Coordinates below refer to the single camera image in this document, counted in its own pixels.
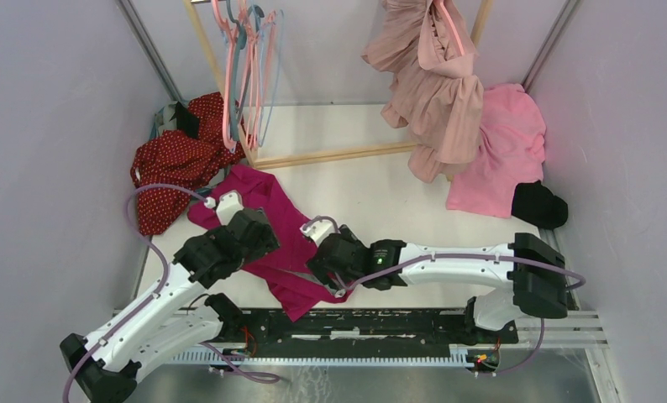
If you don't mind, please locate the magenta garment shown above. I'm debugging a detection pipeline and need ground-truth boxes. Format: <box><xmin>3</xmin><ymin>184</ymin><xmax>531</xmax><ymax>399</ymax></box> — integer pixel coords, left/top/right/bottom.
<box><xmin>209</xmin><ymin>165</ymin><xmax>350</xmax><ymax>321</ymax></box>

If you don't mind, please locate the dusty pink skirt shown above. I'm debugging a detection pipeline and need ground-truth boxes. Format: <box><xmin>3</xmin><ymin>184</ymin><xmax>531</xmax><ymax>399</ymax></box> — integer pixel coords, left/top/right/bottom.
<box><xmin>362</xmin><ymin>1</ymin><xmax>484</xmax><ymax>182</ymax></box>

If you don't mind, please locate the pink plastic hanger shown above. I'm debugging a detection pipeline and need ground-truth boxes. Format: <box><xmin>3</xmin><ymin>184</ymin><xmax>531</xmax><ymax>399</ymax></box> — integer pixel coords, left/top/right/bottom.
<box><xmin>433</xmin><ymin>0</ymin><xmax>466</xmax><ymax>56</ymax></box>

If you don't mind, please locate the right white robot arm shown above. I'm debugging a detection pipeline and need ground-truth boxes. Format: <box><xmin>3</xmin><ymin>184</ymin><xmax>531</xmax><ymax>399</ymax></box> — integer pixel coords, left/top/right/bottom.
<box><xmin>307</xmin><ymin>228</ymin><xmax>569</xmax><ymax>343</ymax></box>

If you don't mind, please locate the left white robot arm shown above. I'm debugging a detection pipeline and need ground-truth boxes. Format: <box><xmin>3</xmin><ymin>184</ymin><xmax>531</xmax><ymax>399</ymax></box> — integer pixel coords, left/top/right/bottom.
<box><xmin>60</xmin><ymin>207</ymin><xmax>279</xmax><ymax>402</ymax></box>

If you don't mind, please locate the light blue hanger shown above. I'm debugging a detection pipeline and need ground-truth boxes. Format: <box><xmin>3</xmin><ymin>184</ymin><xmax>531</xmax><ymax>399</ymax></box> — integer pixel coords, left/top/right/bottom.
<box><xmin>249</xmin><ymin>8</ymin><xmax>286</xmax><ymax>150</ymax></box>

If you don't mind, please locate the grey teal hanger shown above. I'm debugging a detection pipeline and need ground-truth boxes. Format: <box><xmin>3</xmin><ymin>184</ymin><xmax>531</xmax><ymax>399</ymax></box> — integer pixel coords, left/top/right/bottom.
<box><xmin>225</xmin><ymin>1</ymin><xmax>265</xmax><ymax>141</ymax></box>

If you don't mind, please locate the red polka dot garment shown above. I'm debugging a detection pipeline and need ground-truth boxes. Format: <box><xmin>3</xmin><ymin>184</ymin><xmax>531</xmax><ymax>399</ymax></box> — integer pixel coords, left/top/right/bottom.
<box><xmin>130</xmin><ymin>92</ymin><xmax>245</xmax><ymax>236</ymax></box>

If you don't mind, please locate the teal basket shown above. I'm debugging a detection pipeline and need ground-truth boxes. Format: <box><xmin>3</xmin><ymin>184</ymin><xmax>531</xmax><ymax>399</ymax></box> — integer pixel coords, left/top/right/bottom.
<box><xmin>149</xmin><ymin>102</ymin><xmax>183</xmax><ymax>140</ymax></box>

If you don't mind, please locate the black cloth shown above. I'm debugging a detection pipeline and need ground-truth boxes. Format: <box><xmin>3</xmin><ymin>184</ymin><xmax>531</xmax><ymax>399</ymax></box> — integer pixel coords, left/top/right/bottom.
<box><xmin>511</xmin><ymin>181</ymin><xmax>569</xmax><ymax>230</ymax></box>

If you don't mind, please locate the pink towel garment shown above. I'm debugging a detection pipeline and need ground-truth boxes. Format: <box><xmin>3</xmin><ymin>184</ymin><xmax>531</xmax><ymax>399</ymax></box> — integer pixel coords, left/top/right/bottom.
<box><xmin>445</xmin><ymin>83</ymin><xmax>547</xmax><ymax>218</ymax></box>

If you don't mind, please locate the wooden clothes rack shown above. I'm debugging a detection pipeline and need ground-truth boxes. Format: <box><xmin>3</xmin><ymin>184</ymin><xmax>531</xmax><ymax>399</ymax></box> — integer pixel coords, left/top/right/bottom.
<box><xmin>182</xmin><ymin>0</ymin><xmax>495</xmax><ymax>170</ymax></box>

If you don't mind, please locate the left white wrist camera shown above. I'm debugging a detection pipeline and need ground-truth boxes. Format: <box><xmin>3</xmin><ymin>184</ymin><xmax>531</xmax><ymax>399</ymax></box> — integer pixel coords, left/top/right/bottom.
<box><xmin>203</xmin><ymin>191</ymin><xmax>244</xmax><ymax>225</ymax></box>

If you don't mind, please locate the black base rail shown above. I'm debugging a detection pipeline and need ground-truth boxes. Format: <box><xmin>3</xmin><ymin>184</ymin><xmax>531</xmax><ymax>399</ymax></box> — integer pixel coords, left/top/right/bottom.
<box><xmin>210</xmin><ymin>308</ymin><xmax>519</xmax><ymax>359</ymax></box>

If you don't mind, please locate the white slotted cable duct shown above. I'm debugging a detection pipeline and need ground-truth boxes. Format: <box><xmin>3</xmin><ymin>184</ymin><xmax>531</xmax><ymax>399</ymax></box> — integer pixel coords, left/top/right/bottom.
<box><xmin>167</xmin><ymin>347</ymin><xmax>474</xmax><ymax>369</ymax></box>

